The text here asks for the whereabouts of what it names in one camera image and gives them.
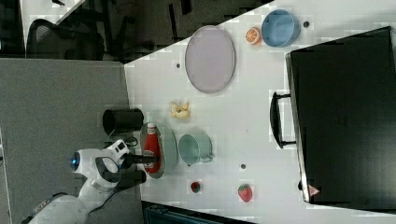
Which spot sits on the blue plastic bowl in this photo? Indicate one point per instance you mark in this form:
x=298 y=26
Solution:
x=280 y=28

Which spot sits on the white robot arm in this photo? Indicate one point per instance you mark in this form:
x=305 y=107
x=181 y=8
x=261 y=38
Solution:
x=106 y=173

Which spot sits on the red plush ketchup bottle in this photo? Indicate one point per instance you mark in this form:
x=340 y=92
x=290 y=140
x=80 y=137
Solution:
x=152 y=149

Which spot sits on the pink strawberry toy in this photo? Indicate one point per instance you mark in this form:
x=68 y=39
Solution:
x=245 y=193

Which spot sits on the large lilac plate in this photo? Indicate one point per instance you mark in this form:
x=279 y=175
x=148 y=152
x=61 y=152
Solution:
x=210 y=59

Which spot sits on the green plastic mug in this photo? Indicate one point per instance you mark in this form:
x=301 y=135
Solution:
x=194 y=148

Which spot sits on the small red strawberry toy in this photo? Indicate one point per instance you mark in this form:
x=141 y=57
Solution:
x=195 y=187

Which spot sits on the black office chair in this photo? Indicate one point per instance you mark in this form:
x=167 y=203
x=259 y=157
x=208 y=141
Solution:
x=92 y=30

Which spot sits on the orange slice toy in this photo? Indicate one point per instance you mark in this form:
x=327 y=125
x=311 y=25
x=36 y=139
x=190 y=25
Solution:
x=253 y=36

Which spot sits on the green plastic strainer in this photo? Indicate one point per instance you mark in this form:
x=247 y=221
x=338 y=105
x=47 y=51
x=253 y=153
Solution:
x=168 y=150

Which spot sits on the blue metal frame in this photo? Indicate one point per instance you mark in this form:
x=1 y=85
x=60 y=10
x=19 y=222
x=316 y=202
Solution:
x=155 y=213

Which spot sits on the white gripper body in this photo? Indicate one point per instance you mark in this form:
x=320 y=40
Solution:
x=118 y=152

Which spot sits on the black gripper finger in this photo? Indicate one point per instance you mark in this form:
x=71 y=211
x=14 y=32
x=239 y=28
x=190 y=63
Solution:
x=139 y=159

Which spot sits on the yellow plush peeled banana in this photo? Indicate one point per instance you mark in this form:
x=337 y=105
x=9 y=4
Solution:
x=180 y=111

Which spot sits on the silver black toaster oven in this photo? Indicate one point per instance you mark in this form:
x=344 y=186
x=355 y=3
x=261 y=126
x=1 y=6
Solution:
x=342 y=96

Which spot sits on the dark cylindrical cup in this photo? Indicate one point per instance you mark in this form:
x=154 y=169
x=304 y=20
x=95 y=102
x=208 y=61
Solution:
x=123 y=120

